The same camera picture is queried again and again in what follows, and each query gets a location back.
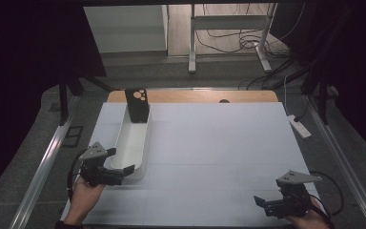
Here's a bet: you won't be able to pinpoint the black plug with cable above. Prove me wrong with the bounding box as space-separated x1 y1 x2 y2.
293 98 311 123

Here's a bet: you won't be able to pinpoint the black metal stand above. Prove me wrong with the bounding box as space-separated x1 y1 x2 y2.
299 63 332 126
58 72 120 127

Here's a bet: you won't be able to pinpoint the white table cover sheet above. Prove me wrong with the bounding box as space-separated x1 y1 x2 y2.
58 101 333 228

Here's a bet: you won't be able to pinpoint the tangle of black floor cables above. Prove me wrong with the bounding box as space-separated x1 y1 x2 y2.
194 3 307 61

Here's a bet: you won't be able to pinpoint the aluminium rail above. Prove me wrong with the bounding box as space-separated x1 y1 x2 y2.
9 94 81 229
302 94 366 229

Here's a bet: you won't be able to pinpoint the black curtain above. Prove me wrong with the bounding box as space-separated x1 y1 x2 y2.
269 0 366 165
0 0 108 204

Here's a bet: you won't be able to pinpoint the black game controller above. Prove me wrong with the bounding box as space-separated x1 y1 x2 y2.
124 88 151 124

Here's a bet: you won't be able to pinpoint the white plastic tray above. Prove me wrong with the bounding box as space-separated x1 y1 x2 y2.
109 103 153 185

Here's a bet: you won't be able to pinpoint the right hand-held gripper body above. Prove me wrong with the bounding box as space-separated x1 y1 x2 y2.
263 170 323 219

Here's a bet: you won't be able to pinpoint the black cable loop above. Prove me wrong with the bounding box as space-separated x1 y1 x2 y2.
309 171 345 218

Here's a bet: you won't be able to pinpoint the person's right hand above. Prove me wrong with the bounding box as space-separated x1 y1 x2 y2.
284 199 332 229

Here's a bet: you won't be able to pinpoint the white power strip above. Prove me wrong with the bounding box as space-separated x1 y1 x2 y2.
287 114 313 139

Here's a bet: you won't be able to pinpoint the white desk frame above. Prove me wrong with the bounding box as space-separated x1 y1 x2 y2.
188 3 278 75

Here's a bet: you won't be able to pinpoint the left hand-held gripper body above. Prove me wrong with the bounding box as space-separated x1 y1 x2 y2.
78 141 125 188

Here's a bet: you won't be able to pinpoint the person's left hand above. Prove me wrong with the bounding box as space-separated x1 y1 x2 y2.
64 176 107 227

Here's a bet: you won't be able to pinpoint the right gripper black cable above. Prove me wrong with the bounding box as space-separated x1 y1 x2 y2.
308 193 336 229

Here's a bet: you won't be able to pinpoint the white cabinet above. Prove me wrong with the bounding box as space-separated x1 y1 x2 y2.
83 4 169 53

